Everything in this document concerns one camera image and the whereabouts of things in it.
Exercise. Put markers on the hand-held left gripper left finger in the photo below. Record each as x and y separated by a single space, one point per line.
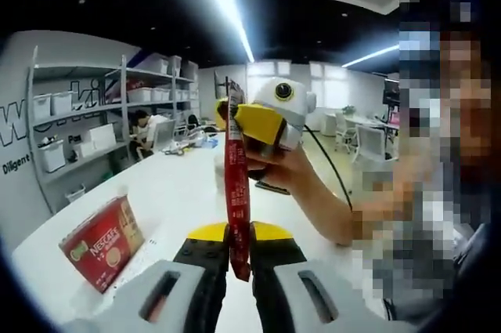
148 301

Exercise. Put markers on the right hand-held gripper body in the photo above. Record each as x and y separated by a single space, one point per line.
301 106

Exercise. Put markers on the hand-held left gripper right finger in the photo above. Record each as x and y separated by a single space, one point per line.
289 301

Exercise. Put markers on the red coffee pouch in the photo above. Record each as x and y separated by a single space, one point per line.
238 192

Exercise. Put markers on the red coffee box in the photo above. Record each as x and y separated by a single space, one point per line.
102 247

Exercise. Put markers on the person's right hand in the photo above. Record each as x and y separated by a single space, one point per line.
289 168

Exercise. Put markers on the black monitor stand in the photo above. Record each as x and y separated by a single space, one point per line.
220 84

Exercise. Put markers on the white office chair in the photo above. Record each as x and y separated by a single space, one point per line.
343 129
370 141

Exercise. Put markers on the grey computer monitor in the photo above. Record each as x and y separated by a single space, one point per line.
165 135

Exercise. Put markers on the black tablet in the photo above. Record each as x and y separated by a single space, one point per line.
280 189

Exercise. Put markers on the short ceiling light strip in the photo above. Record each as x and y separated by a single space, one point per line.
372 55

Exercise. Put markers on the long ceiling light strip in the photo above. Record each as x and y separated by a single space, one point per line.
231 8

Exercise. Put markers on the white plastic basket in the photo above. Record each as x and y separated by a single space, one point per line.
76 195

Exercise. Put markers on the grey metal storage shelf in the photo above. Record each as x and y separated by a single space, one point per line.
78 113

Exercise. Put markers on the row of white storage bins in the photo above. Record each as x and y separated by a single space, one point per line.
62 102

